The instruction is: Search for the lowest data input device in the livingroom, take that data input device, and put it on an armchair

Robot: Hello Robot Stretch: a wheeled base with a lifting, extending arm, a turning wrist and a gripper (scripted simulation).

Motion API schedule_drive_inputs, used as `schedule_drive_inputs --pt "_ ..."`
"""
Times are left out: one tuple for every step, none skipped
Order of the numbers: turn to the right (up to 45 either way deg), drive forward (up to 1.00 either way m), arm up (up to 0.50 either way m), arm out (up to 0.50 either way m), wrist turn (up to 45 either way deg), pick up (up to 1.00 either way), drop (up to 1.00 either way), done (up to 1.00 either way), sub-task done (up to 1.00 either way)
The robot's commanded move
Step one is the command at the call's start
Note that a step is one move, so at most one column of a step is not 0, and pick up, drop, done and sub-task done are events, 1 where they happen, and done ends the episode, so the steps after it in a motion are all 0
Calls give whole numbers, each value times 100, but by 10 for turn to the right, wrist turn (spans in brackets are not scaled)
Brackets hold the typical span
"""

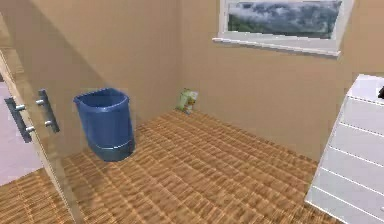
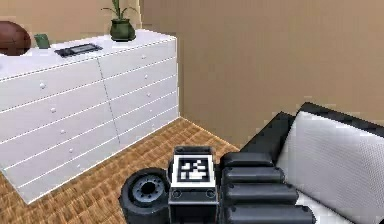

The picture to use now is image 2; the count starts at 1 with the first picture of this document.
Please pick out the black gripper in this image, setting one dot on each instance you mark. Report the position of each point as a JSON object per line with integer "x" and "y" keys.
{"x": 146, "y": 195}

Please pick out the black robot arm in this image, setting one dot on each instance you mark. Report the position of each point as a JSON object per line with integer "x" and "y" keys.
{"x": 233, "y": 186}

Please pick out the black and white armchair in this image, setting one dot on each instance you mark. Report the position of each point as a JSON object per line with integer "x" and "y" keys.
{"x": 333, "y": 160}

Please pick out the white chest of drawers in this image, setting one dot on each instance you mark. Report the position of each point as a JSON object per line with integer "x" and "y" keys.
{"x": 83, "y": 110}

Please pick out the black remote control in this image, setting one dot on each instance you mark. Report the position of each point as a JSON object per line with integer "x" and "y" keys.
{"x": 78, "y": 50}

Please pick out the green potted house plant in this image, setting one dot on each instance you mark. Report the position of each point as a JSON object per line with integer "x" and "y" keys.
{"x": 122, "y": 29}

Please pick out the small green cup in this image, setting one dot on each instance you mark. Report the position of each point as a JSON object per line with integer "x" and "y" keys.
{"x": 42, "y": 41}

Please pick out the brown ball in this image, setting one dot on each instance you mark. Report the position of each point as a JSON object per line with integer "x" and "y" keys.
{"x": 12, "y": 38}

